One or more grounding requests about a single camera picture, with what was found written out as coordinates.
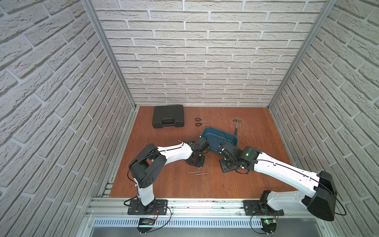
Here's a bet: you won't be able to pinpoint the right controller board green light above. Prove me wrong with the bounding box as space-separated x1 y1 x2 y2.
261 218 277 229

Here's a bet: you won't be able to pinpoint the aluminium front rail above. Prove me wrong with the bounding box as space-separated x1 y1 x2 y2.
85 197 328 220

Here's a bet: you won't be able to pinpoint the black handled scissors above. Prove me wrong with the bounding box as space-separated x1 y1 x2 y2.
195 118 209 126

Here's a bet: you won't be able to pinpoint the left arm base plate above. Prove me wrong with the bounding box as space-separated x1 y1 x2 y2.
127 199 168 215

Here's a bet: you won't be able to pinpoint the teal plastic storage box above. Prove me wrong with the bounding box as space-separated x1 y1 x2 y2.
201 127 238 154

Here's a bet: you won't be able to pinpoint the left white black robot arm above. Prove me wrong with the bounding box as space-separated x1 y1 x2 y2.
128 137 209 208

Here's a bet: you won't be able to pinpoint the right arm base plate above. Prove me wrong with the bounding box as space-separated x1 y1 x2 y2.
242 200 284 216

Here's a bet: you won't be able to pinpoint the left controller board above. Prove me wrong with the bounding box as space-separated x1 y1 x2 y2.
138 218 156 227

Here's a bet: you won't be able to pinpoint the hammer with black handle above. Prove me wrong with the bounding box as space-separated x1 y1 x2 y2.
233 119 242 136

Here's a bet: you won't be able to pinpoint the black plastic tool case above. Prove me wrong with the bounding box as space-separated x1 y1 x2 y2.
152 105 185 128

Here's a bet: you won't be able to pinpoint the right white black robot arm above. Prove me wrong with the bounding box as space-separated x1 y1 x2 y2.
217 142 339 221

